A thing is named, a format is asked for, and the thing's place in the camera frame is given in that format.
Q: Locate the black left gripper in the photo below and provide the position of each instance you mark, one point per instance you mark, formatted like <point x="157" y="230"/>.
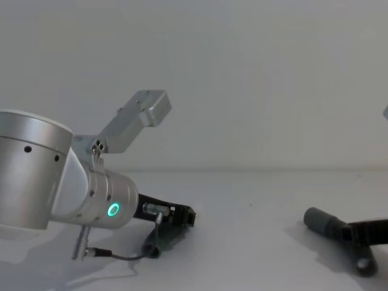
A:
<point x="151" y="219"/>

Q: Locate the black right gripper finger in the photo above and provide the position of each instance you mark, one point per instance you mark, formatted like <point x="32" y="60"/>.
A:
<point x="368" y="232"/>

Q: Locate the dark grey cylindrical piece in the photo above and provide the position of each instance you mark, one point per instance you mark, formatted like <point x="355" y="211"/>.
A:
<point x="321" y="222"/>

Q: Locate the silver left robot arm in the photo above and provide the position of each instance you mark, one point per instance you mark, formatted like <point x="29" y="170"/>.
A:
<point x="33" y="169"/>

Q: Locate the white table cloth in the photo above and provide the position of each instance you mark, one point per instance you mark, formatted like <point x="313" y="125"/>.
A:
<point x="248" y="242"/>

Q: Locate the white curtain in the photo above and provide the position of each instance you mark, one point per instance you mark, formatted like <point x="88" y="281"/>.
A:
<point x="242" y="75"/>

